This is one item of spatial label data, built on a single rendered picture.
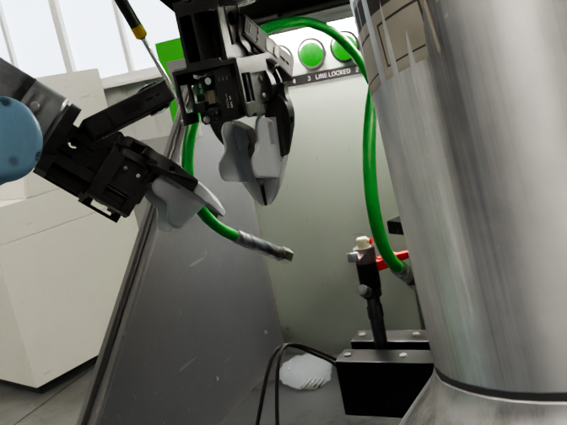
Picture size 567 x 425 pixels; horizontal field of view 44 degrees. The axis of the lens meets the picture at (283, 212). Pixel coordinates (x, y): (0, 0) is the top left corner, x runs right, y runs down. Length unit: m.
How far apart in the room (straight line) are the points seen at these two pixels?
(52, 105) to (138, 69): 5.01
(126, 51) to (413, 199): 5.64
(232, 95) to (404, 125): 0.49
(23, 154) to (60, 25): 5.53
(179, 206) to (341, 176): 0.47
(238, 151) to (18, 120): 0.21
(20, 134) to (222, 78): 0.18
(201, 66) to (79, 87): 3.26
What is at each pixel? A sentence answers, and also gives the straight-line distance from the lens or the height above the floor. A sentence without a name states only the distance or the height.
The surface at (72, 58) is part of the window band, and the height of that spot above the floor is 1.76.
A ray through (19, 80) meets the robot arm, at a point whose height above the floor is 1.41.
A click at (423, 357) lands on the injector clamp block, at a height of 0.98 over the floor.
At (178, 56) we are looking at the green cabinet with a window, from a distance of 3.93.
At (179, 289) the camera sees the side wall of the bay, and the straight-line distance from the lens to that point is 1.08.
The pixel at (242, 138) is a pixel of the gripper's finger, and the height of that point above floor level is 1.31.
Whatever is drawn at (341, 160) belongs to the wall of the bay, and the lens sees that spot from 1.20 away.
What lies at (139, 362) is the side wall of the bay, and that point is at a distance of 1.01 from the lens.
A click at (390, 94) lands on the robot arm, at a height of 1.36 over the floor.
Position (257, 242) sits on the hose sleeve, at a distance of 0.88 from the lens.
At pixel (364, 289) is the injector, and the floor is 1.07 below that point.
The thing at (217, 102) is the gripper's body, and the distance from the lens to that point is 0.66.
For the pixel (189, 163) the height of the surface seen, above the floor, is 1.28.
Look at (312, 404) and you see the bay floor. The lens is 1.17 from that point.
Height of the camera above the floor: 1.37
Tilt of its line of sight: 12 degrees down
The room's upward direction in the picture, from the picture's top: 12 degrees counter-clockwise
